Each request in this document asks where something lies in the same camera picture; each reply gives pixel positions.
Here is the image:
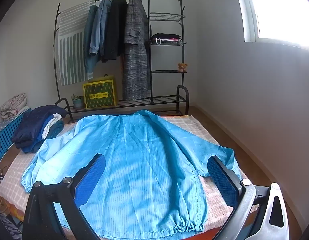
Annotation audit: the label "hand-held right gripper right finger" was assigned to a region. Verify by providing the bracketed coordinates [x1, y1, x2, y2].
[207, 155, 289, 240]

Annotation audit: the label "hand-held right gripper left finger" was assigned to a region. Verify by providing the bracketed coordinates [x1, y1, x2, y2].
[22, 153, 106, 240]

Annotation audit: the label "light blue striped jacket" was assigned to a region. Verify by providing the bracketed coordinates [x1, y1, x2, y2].
[21, 109, 242, 238]

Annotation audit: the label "stack of folded clothes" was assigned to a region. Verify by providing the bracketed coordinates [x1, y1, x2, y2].
[43, 120, 65, 140]

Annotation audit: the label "pile of folded dark clothes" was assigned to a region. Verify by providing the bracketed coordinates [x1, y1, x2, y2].
[11, 105, 67, 149]

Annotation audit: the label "black metal clothes rack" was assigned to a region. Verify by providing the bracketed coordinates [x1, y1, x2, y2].
[52, 0, 190, 123]

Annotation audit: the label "bright blue folded garment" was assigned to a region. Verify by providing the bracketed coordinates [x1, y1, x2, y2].
[21, 116, 56, 153]

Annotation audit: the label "white folded garment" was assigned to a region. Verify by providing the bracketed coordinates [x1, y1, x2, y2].
[41, 113, 63, 139]

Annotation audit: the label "small potted plant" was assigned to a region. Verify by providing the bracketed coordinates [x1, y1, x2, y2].
[71, 93, 85, 110]

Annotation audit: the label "yellow green patterned box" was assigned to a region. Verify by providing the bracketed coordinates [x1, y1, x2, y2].
[82, 74, 119, 109]

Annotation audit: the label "blue plastic crate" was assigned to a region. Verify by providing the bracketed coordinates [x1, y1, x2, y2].
[0, 108, 32, 167]

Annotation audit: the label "dark striped cloth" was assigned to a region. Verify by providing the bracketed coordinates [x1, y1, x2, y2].
[0, 210, 22, 240]

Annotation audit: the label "floral cloth bundle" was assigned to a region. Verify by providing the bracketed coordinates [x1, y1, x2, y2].
[0, 93, 28, 120]

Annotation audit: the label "grey plaid coat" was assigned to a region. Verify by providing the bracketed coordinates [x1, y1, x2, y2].
[121, 0, 150, 101]

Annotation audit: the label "teal denim jacket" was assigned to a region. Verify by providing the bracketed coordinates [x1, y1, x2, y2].
[83, 5, 100, 73]

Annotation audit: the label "black coat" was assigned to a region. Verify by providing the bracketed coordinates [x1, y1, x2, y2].
[101, 0, 128, 63]

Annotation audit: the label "black folded garment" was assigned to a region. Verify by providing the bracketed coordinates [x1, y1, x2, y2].
[151, 33, 182, 40]

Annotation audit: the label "blue denim jacket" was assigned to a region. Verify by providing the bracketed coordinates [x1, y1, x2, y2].
[89, 0, 112, 57]

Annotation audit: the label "window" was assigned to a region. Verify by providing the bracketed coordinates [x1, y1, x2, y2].
[232, 0, 309, 47]

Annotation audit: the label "tangled cables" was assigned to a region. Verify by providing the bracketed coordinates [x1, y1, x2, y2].
[0, 165, 7, 188]

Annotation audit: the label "striped wall hanging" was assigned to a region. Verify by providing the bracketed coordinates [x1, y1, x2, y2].
[56, 0, 95, 87]

